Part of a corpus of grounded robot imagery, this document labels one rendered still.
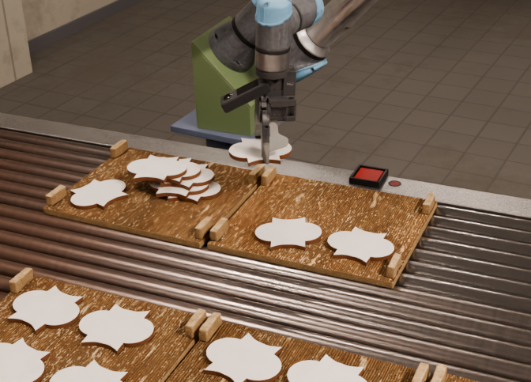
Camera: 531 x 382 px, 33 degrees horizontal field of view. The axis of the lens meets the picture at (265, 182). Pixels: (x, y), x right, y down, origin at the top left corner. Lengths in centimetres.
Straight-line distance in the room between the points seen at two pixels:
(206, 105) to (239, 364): 114
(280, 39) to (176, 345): 67
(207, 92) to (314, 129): 216
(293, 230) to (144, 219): 34
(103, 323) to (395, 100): 351
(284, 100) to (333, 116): 285
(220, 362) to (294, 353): 13
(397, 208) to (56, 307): 78
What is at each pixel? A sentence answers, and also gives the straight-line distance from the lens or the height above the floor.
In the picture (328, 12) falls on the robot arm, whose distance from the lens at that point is 239.
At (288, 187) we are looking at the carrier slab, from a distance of 214.
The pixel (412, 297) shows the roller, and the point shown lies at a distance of 181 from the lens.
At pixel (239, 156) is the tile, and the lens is 203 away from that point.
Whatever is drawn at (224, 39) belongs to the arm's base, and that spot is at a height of 113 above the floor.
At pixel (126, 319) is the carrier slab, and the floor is 95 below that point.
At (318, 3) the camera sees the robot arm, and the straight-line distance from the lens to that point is 203.
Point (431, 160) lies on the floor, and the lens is 438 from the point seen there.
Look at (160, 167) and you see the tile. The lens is 215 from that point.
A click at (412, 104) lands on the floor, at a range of 500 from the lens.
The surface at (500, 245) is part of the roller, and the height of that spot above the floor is 92.
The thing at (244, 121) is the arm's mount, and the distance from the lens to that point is 255.
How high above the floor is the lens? 195
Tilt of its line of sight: 28 degrees down
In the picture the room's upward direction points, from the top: 2 degrees counter-clockwise
